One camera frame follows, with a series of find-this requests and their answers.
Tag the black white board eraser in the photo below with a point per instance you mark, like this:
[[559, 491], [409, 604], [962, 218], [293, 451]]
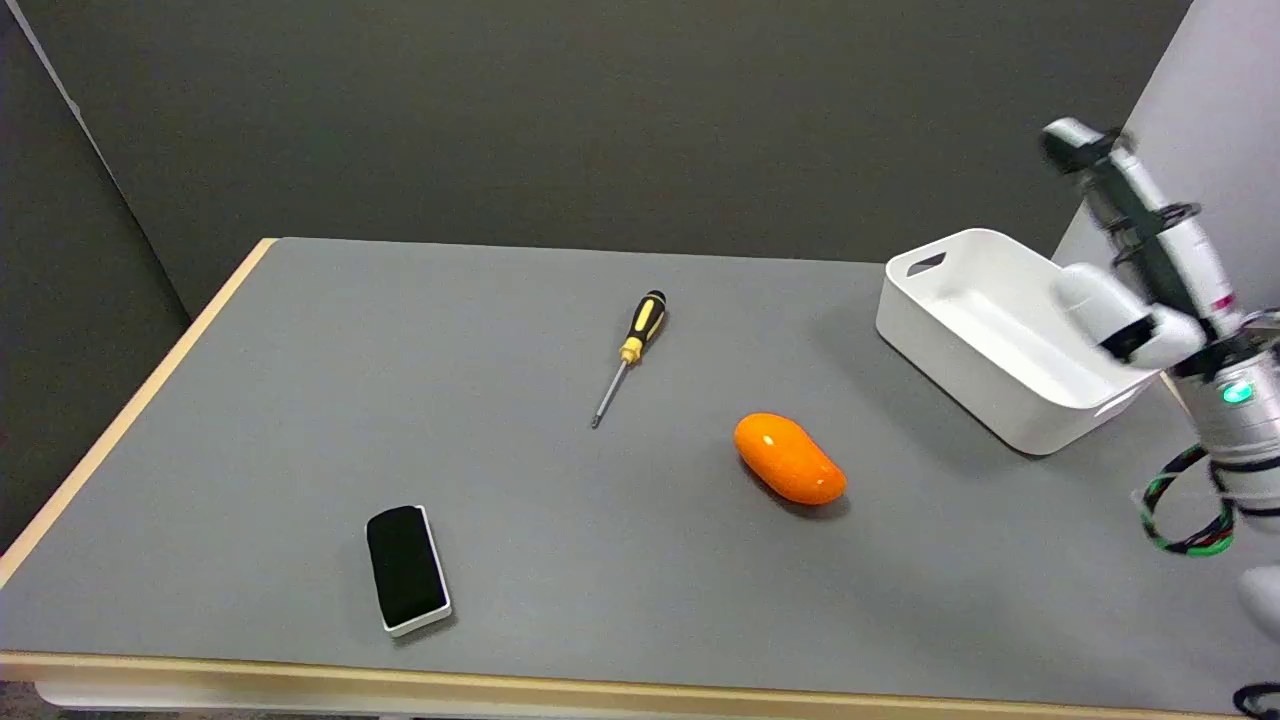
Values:
[[404, 566]]

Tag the white plastic storage bin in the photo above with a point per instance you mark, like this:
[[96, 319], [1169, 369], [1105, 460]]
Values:
[[1000, 345]]

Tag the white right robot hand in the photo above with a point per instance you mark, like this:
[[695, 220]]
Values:
[[1150, 300]]

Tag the orange mango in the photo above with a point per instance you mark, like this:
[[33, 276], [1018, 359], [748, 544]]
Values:
[[788, 458]]

